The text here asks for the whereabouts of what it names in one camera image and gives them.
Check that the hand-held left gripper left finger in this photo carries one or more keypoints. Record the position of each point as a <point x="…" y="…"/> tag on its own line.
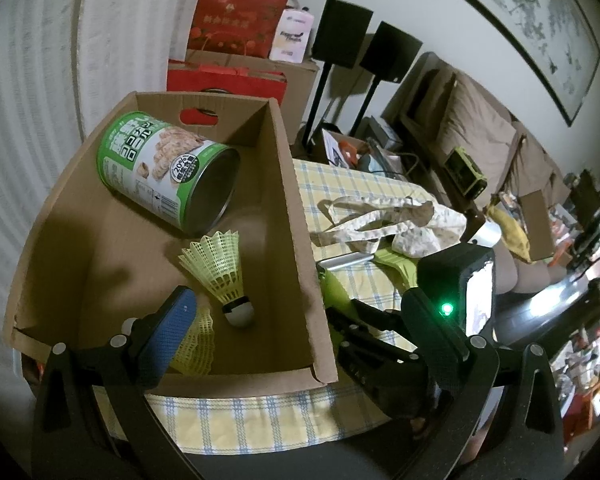
<point x="172" y="330"/>

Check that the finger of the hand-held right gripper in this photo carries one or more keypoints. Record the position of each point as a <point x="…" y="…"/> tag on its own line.
<point x="345" y="334"/>
<point x="372" y="316"/>

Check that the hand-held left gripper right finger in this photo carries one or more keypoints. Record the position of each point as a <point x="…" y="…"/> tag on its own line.
<point x="430" y="332"/>

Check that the yellow shuttlecock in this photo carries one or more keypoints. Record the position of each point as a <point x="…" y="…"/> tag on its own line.
<point x="197" y="345"/>
<point x="220" y="270"/>

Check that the green plastic clip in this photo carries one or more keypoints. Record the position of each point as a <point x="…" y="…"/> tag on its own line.
<point x="335" y="290"/>

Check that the printed cloth bag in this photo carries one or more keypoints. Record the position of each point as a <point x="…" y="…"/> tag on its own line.
<point x="430" y="225"/>

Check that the green squeegee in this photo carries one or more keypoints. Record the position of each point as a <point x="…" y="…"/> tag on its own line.
<point x="395" y="265"/>

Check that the green snack can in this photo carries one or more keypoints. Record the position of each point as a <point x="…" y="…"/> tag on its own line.
<point x="165" y="170"/>

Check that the yellow cloth bag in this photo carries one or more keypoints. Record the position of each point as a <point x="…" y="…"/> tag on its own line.
<point x="510" y="230"/>

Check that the brown sofa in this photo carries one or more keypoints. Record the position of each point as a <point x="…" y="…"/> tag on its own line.
<point x="525" y="270"/>

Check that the green portable radio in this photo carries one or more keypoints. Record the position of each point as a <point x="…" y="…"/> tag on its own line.
<point x="462" y="172"/>

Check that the flat cardboard piece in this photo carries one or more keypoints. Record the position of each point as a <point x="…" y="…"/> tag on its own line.
<point x="537" y="220"/>

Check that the dark coffee table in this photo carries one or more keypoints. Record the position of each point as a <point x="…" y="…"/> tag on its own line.
<point x="555" y="305"/>

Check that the yellow checked tablecloth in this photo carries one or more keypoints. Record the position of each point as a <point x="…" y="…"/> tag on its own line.
<point x="260" y="410"/>

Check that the black metal stand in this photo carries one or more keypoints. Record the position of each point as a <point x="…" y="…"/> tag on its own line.
<point x="592" y="220"/>

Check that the large brown cushion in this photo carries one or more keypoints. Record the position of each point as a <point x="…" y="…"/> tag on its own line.
<point x="480" y="125"/>

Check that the grey box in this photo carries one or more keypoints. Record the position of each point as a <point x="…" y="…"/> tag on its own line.
<point x="380" y="132"/>

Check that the small open cardboard box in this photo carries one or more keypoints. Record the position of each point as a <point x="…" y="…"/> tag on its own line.
<point x="342" y="147"/>

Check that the black speaker stand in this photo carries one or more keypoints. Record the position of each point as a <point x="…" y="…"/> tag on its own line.
<point x="366" y="105"/>
<point x="317" y="100"/>

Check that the large cardboard box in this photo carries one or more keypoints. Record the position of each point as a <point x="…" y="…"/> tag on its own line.
<point x="300" y="90"/>

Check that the framed ink painting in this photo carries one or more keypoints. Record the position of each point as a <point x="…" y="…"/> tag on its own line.
<point x="530" y="15"/>

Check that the white pink carton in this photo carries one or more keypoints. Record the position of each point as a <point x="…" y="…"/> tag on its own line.
<point x="291" y="35"/>

